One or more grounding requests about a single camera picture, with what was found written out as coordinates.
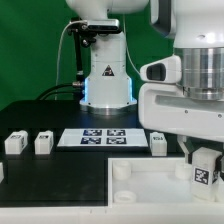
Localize grey camera cable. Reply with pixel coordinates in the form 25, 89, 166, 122
54, 20, 88, 87

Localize white square tabletop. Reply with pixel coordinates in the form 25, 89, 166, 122
108, 158, 224, 204

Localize white L-shaped fence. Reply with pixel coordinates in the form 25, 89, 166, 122
0, 204, 224, 224

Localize white plate with tags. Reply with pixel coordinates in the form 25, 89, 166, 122
58, 128, 148, 147

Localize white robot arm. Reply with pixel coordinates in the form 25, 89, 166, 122
66, 0, 224, 143

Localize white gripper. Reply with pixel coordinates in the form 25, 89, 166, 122
138, 83, 224, 164

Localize black base cables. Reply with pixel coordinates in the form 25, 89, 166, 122
35, 81, 85, 101

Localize white block left edge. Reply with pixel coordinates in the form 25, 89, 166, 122
0, 162, 4, 184

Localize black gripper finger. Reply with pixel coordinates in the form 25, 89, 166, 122
218, 156, 224, 173

